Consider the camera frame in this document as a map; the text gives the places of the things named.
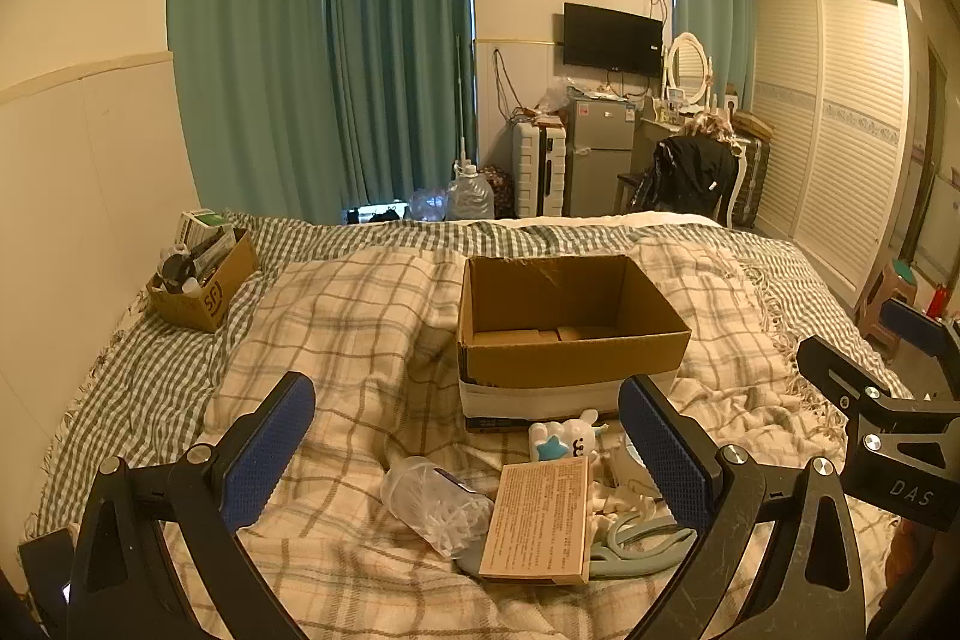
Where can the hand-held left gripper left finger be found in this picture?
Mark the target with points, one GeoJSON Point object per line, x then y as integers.
{"type": "Point", "coordinates": [262, 452]}

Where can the white louvered wardrobe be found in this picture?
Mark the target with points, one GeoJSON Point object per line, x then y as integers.
{"type": "Point", "coordinates": [840, 145]}

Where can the white chair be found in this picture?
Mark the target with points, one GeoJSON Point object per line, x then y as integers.
{"type": "Point", "coordinates": [739, 190]}

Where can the black smartphone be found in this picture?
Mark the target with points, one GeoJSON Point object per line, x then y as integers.
{"type": "Point", "coordinates": [45, 565]}

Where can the white and green carton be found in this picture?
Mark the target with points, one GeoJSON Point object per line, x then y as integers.
{"type": "Point", "coordinates": [202, 227]}

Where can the large cardboard box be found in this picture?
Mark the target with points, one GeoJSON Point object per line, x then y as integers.
{"type": "Point", "coordinates": [570, 370]}

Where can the black wall television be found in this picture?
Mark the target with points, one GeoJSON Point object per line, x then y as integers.
{"type": "Point", "coordinates": [611, 39]}

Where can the clear plastic cotton swab jar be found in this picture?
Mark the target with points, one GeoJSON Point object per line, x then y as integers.
{"type": "Point", "coordinates": [427, 497]}

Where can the large clear water jug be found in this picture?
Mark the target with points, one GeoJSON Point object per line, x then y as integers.
{"type": "Point", "coordinates": [471, 197]}

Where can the pink plastic stool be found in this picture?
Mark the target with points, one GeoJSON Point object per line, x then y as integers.
{"type": "Point", "coordinates": [885, 302]}

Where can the red fire extinguisher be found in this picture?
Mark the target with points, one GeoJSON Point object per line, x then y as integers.
{"type": "Point", "coordinates": [936, 301]}

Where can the white hard suitcase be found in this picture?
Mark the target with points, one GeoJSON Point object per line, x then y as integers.
{"type": "Point", "coordinates": [536, 168]}

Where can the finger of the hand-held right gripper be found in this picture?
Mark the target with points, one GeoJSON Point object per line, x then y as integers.
{"type": "Point", "coordinates": [911, 325]}
{"type": "Point", "coordinates": [847, 370]}

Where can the white dressing table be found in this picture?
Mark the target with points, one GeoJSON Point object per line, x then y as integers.
{"type": "Point", "coordinates": [649, 132]}

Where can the silver small fridge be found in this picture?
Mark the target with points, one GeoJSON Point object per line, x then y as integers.
{"type": "Point", "coordinates": [596, 160]}

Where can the black jacket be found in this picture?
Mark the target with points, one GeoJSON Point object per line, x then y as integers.
{"type": "Point", "coordinates": [694, 171]}

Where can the beige plaid blanket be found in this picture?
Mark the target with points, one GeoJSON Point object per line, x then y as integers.
{"type": "Point", "coordinates": [352, 340]}

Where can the white oval vanity mirror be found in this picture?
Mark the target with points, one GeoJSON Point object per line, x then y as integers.
{"type": "Point", "coordinates": [688, 66]}

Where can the dark teal curtain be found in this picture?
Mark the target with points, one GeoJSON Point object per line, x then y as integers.
{"type": "Point", "coordinates": [405, 48]}

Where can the dark floral bag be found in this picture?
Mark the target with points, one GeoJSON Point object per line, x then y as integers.
{"type": "Point", "coordinates": [499, 190]}

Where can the small cardboard box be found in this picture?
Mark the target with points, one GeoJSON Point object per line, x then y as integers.
{"type": "Point", "coordinates": [214, 299]}

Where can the white plush toy blue star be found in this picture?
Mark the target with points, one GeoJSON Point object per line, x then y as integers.
{"type": "Point", "coordinates": [562, 441]}

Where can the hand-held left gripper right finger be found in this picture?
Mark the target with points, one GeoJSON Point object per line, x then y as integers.
{"type": "Point", "coordinates": [664, 452]}

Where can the brown paper carton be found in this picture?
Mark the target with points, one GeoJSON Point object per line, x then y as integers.
{"type": "Point", "coordinates": [536, 520]}

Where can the clear empty plastic bottles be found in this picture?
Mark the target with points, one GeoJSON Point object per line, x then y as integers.
{"type": "Point", "coordinates": [429, 205]}

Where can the brown suitcase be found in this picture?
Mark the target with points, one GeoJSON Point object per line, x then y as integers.
{"type": "Point", "coordinates": [756, 175]}

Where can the black round jar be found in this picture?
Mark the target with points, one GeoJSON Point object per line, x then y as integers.
{"type": "Point", "coordinates": [178, 269]}

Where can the wide teal curtain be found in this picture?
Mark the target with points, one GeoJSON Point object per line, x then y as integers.
{"type": "Point", "coordinates": [247, 48]}

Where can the clear plastic bag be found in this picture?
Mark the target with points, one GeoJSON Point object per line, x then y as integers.
{"type": "Point", "coordinates": [556, 99]}

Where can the light teal curtain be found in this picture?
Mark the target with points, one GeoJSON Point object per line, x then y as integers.
{"type": "Point", "coordinates": [712, 10]}

